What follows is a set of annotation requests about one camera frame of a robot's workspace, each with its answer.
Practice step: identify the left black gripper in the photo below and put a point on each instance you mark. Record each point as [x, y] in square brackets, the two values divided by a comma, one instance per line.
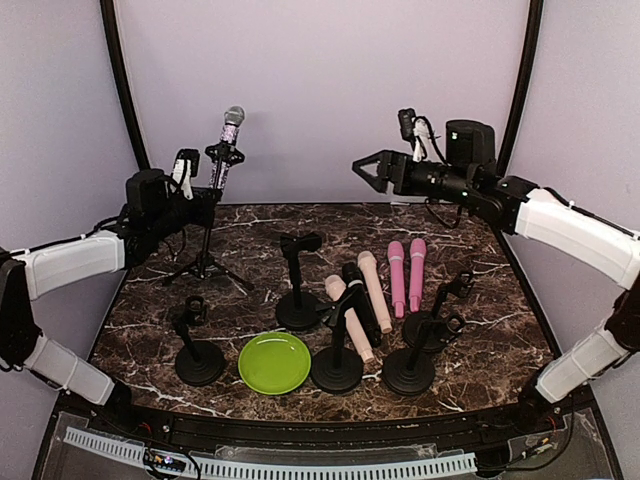
[203, 198]

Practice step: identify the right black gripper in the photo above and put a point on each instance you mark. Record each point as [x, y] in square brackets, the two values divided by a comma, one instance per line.
[390, 159]

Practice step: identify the small pale pink microphone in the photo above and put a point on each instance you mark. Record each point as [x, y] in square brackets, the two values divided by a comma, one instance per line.
[367, 264]

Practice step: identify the rhinestone silver-head microphone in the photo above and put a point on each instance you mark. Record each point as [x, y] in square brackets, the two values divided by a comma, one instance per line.
[225, 154]

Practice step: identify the black handheld microphone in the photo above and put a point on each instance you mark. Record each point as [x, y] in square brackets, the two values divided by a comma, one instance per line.
[363, 308]

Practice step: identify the large pale pink microphone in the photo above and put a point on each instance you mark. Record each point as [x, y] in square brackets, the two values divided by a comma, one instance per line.
[335, 286]

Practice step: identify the black stand for pink microphone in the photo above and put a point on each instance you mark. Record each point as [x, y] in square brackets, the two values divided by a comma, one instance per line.
[199, 362]
[296, 310]

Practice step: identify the black stand for small pale microphone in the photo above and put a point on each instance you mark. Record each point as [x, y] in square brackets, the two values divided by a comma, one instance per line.
[432, 315]

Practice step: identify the black round-base mic stand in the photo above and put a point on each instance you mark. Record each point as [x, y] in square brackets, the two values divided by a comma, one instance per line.
[337, 369]

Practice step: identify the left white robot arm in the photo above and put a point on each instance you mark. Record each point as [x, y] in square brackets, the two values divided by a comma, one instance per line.
[158, 205]

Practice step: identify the green round plate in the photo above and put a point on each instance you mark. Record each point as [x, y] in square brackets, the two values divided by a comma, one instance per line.
[274, 363]

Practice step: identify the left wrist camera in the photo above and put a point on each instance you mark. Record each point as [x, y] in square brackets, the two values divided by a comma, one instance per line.
[186, 167]

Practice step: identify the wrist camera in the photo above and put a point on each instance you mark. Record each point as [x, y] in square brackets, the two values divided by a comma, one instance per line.
[418, 131]
[186, 167]

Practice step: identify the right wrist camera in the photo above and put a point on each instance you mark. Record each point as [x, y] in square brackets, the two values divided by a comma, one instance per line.
[418, 131]

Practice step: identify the black front rail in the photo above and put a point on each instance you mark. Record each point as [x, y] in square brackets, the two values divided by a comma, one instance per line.
[370, 416]

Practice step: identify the white slotted cable duct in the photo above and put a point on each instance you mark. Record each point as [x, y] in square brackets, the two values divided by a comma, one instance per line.
[250, 463]

